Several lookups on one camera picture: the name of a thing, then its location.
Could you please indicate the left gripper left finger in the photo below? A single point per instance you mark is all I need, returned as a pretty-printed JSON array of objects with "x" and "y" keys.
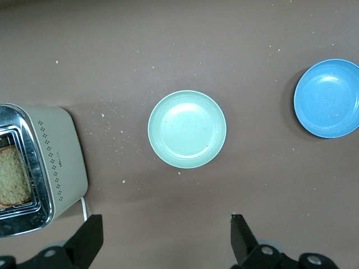
[{"x": 84, "y": 246}]

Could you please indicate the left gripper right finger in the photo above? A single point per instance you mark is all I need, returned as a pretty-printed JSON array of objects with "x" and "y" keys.
[{"x": 244, "y": 246}]

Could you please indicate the brown bread slice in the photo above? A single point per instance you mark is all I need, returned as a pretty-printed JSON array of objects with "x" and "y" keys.
[{"x": 14, "y": 176}]

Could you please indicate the light green round plate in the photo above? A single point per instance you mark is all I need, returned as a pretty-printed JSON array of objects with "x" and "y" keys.
[{"x": 187, "y": 129}]

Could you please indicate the blue round plate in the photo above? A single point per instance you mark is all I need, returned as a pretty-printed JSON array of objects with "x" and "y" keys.
[{"x": 328, "y": 98}]

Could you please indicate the beige chrome toaster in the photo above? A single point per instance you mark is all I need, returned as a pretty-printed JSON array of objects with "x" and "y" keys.
[{"x": 61, "y": 157}]

